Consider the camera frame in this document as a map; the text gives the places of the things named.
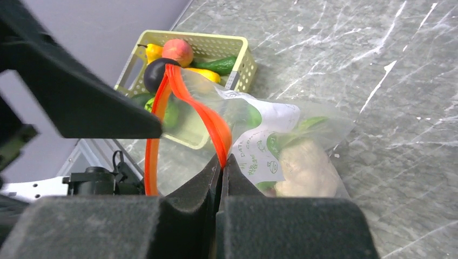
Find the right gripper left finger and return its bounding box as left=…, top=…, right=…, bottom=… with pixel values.
left=1, top=158, right=220, bottom=258

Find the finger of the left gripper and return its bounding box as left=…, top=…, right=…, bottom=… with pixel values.
left=1, top=1, right=162, bottom=139

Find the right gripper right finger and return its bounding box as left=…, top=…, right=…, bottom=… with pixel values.
left=216, top=156, right=379, bottom=258

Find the clear zip top bag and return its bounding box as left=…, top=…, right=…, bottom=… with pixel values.
left=151, top=64, right=354, bottom=198

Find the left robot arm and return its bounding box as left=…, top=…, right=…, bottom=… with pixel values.
left=1, top=1, right=162, bottom=246

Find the dark green toy avocado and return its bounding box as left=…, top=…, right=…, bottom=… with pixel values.
left=131, top=93, right=154, bottom=107

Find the dark purple toy eggplant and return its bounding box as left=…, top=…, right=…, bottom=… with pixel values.
left=143, top=58, right=180, bottom=94

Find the yellow toy fruit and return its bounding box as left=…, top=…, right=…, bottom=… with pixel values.
left=137, top=43, right=163, bottom=64

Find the green plastic basket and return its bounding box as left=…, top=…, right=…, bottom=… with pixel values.
left=115, top=30, right=257, bottom=150

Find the red toy tomato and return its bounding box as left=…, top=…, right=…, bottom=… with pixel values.
left=162, top=39, right=194, bottom=67

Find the yellow toy squash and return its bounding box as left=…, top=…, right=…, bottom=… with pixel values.
left=186, top=67, right=221, bottom=84

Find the dark green toy cucumber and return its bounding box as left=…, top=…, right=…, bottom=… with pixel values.
left=191, top=56, right=237, bottom=76

